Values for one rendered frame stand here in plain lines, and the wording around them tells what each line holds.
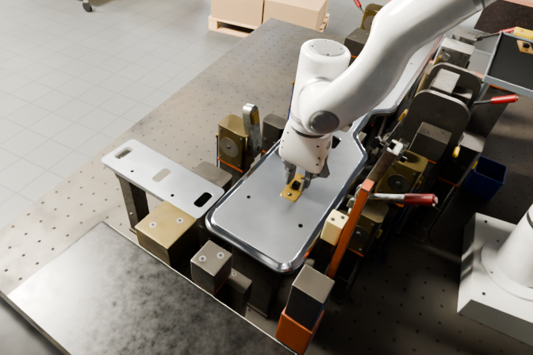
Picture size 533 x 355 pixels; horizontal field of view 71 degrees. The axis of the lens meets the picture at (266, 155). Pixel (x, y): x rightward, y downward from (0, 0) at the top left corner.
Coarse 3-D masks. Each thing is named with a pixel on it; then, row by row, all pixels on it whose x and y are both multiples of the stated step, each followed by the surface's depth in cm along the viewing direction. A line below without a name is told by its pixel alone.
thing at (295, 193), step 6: (300, 174) 88; (294, 180) 86; (300, 180) 87; (288, 186) 85; (294, 186) 84; (282, 192) 83; (288, 192) 84; (294, 192) 84; (300, 192) 84; (288, 198) 82; (294, 198) 82
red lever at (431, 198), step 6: (372, 198) 74; (378, 198) 73; (384, 198) 72; (390, 198) 71; (396, 198) 70; (402, 198) 70; (408, 198) 69; (414, 198) 68; (420, 198) 67; (426, 198) 67; (432, 198) 66; (408, 204) 69; (414, 204) 68; (420, 204) 68; (426, 204) 67; (432, 204) 66
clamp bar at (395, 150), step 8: (376, 136) 67; (376, 144) 66; (392, 144) 66; (400, 144) 66; (384, 152) 65; (392, 152) 64; (400, 152) 66; (384, 160) 66; (392, 160) 65; (400, 160) 66; (376, 168) 68; (384, 168) 67; (368, 176) 70; (376, 176) 69; (376, 184) 70
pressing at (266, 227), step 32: (416, 64) 135; (352, 128) 103; (352, 160) 94; (256, 192) 83; (320, 192) 85; (224, 224) 76; (256, 224) 77; (288, 224) 77; (320, 224) 78; (256, 256) 72; (288, 256) 72
